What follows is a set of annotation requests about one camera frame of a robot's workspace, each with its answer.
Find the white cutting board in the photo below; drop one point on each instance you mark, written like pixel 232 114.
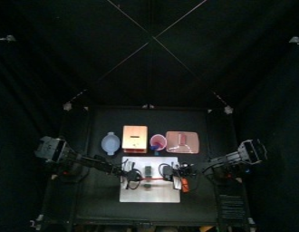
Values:
pixel 151 195

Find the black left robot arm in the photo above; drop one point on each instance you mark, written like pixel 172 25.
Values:
pixel 91 162

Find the red toy piece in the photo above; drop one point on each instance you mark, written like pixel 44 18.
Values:
pixel 183 139

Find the printed label sticker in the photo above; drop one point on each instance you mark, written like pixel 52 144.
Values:
pixel 231 206

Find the small blue toy utensil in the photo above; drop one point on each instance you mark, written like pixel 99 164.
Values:
pixel 155 148

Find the orange toy piece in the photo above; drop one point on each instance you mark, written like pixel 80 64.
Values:
pixel 184 185

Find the pink square plastic tray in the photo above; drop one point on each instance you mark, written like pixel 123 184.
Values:
pixel 189 142

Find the small purple bowl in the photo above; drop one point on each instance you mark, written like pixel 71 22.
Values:
pixel 159 140

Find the light blue plastic bowl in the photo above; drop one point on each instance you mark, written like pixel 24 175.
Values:
pixel 111 143

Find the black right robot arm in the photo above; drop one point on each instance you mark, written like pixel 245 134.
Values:
pixel 232 157

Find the silver frame corner bracket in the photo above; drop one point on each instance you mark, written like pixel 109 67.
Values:
pixel 295 40
pixel 147 106
pixel 9 38
pixel 228 109
pixel 67 106

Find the orange wooden toy box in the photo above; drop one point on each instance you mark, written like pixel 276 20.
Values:
pixel 135 138

